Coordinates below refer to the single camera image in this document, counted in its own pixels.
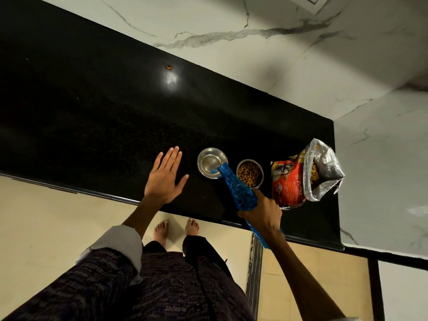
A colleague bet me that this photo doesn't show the person's right hand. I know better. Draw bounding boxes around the person's right hand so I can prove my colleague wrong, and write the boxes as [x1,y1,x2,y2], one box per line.
[237,188,283,236]

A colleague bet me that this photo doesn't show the brown kibble in bowl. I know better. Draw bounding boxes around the brown kibble in bowl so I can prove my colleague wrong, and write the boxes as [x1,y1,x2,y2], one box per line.
[238,162,261,187]

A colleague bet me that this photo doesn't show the person's left foot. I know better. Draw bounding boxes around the person's left foot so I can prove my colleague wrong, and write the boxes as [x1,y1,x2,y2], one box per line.
[153,220,169,248]

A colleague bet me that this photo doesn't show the black trousers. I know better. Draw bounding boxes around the black trousers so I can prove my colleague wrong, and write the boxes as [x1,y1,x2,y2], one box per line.
[143,235,233,278]

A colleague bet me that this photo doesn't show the empty steel bowl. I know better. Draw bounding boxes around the empty steel bowl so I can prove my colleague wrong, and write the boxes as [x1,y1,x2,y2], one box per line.
[197,148,228,179]

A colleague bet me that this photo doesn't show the blue plastic water bottle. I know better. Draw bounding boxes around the blue plastic water bottle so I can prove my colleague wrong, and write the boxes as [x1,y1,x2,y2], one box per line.
[217,163,271,250]

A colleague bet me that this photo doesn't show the red dog food bag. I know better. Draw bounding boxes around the red dog food bag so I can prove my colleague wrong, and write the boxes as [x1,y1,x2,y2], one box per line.
[270,138,346,210]

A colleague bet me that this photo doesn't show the person's foot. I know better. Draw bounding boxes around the person's foot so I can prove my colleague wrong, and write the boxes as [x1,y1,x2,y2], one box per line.
[153,220,169,248]
[185,218,200,237]

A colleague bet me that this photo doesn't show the person's left hand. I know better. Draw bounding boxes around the person's left hand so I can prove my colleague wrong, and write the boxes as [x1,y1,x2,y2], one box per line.
[144,146,190,206]

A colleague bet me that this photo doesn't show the steel bowl with kibble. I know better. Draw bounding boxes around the steel bowl with kibble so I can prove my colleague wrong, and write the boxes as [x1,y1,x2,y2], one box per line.
[236,159,264,189]

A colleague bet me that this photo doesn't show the person's right foot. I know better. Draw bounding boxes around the person's right foot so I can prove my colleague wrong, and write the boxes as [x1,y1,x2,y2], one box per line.
[185,218,200,237]

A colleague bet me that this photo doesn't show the person's left forearm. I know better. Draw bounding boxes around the person's left forearm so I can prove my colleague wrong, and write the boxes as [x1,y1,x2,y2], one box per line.
[122,195,167,238]

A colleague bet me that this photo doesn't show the person's right forearm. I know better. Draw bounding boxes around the person's right forearm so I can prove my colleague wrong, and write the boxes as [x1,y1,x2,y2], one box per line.
[267,228,348,321]

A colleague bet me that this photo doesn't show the dark patterned shirt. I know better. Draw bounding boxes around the dark patterned shirt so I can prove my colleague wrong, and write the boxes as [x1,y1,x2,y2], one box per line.
[0,225,255,321]

